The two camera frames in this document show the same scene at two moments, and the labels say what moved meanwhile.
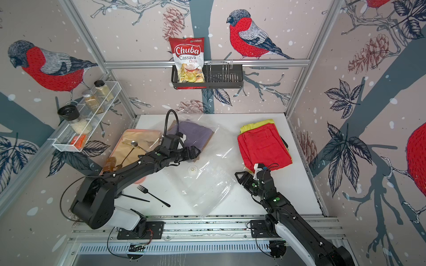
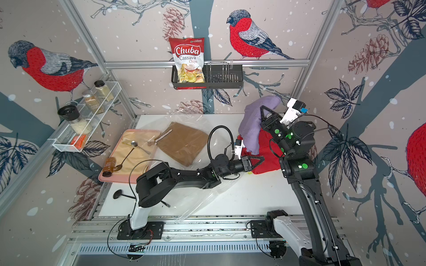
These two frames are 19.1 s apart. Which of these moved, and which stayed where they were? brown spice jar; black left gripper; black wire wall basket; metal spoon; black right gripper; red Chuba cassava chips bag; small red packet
Moved: black left gripper; black right gripper
Stayed: red Chuba cassava chips bag; metal spoon; small red packet; black wire wall basket; brown spice jar
